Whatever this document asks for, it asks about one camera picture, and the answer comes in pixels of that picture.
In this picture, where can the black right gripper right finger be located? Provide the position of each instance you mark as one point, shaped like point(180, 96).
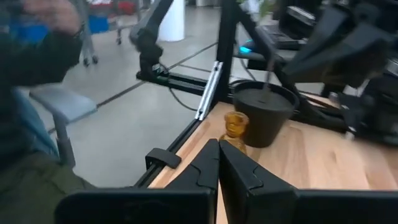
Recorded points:
point(295, 208)

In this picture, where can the silver aluminium frame bracket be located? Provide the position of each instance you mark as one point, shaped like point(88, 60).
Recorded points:
point(209, 90)

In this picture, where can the black pot with plant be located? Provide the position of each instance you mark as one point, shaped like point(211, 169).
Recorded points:
point(265, 118)

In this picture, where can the computer mouse blue light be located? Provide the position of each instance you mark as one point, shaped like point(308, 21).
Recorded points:
point(247, 48)

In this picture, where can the white building column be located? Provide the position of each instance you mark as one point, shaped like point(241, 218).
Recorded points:
point(171, 21)

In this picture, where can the blue bin cart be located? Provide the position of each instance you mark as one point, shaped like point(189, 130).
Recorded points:
point(98, 23)

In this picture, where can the person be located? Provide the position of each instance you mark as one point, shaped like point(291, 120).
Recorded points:
point(31, 62)

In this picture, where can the amber ribbed glass candle holder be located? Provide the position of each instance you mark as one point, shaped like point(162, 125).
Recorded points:
point(235, 124)

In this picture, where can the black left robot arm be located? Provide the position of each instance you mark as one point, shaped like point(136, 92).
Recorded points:
point(379, 109)

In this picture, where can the grey office chair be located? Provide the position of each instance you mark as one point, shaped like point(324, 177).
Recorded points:
point(65, 102)

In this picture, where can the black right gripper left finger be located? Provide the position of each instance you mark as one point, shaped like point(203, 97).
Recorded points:
point(140, 207)

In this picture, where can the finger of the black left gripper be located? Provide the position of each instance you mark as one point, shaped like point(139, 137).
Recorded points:
point(342, 53)
point(334, 26)

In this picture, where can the person's hand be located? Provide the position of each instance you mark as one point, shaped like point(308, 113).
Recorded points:
point(53, 15)

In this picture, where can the black computer keyboard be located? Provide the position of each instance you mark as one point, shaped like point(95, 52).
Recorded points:
point(280, 37)

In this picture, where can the black table edge clip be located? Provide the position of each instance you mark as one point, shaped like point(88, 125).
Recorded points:
point(163, 158)

